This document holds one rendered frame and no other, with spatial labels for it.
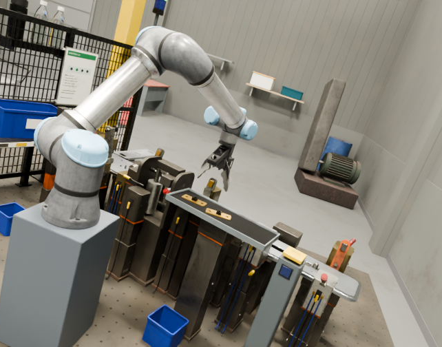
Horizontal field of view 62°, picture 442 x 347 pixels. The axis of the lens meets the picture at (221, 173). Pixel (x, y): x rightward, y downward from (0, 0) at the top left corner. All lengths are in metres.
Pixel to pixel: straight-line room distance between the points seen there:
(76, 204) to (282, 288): 0.63
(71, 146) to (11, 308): 0.49
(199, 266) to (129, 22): 1.66
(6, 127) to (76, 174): 0.90
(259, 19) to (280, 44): 0.76
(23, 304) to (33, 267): 0.12
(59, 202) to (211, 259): 0.50
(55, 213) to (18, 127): 0.90
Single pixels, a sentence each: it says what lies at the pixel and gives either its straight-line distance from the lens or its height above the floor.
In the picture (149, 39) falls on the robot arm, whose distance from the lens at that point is 1.19.
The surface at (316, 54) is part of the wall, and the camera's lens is 9.33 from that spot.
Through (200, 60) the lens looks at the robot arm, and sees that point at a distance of 1.12.
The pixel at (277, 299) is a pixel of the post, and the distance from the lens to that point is 1.17.
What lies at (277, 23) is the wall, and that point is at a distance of 9.44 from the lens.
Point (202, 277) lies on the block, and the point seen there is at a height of 0.95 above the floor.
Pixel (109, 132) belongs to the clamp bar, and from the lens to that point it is 1.68.
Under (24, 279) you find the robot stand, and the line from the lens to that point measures 1.14.
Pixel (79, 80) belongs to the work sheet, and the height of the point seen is 1.29.
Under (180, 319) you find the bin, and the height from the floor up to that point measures 0.77.
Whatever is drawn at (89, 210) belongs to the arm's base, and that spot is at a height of 1.15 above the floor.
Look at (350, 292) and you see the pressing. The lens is 1.46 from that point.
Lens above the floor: 1.61
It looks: 16 degrees down
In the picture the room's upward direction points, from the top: 18 degrees clockwise
